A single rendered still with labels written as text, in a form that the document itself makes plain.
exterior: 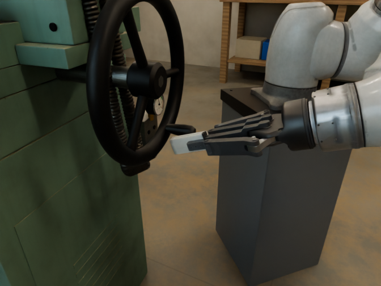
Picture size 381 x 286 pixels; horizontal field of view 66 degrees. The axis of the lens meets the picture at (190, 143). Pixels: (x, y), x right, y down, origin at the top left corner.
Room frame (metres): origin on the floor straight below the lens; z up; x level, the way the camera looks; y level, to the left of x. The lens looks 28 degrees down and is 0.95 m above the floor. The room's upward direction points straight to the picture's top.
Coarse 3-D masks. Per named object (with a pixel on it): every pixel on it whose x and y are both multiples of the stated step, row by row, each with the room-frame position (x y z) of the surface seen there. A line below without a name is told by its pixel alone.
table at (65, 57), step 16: (0, 32) 0.45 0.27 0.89; (16, 32) 0.47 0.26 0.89; (0, 48) 0.44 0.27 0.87; (16, 48) 0.46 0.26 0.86; (32, 48) 0.45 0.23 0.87; (48, 48) 0.44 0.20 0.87; (64, 48) 0.43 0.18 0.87; (80, 48) 0.46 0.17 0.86; (128, 48) 0.58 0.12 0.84; (0, 64) 0.43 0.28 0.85; (16, 64) 0.46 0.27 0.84; (32, 64) 0.45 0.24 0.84; (48, 64) 0.44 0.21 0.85; (64, 64) 0.43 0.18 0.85; (80, 64) 0.45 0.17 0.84
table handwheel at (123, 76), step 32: (128, 0) 0.42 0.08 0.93; (160, 0) 0.51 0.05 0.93; (96, 32) 0.37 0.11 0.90; (128, 32) 0.44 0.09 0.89; (96, 64) 0.35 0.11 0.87; (160, 64) 0.48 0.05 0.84; (96, 96) 0.34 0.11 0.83; (96, 128) 0.35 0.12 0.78; (160, 128) 0.52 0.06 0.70; (128, 160) 0.38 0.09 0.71
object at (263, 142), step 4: (252, 136) 0.38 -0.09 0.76; (260, 140) 0.37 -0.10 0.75; (264, 140) 0.37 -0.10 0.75; (268, 140) 0.37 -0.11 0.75; (272, 140) 0.38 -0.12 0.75; (260, 144) 0.36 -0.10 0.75; (264, 144) 0.37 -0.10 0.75; (268, 144) 0.37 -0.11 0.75; (248, 148) 0.37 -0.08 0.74; (252, 148) 0.36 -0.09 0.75; (256, 148) 0.36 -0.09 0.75; (260, 148) 0.36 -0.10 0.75; (256, 152) 0.36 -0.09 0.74
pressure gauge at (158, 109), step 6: (162, 96) 0.78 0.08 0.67; (150, 102) 0.74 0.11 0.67; (156, 102) 0.75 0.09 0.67; (162, 102) 0.78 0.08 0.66; (150, 108) 0.74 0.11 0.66; (156, 108) 0.75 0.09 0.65; (162, 108) 0.78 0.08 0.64; (150, 114) 0.76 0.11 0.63; (156, 114) 0.74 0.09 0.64; (150, 120) 0.77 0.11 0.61
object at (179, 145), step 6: (174, 138) 0.47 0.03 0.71; (180, 138) 0.46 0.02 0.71; (186, 138) 0.45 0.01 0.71; (192, 138) 0.45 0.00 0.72; (198, 138) 0.45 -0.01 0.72; (174, 144) 0.46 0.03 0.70; (180, 144) 0.46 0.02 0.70; (186, 144) 0.45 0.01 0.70; (174, 150) 0.46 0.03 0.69; (180, 150) 0.46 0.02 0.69; (186, 150) 0.45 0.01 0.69; (198, 150) 0.45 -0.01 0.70
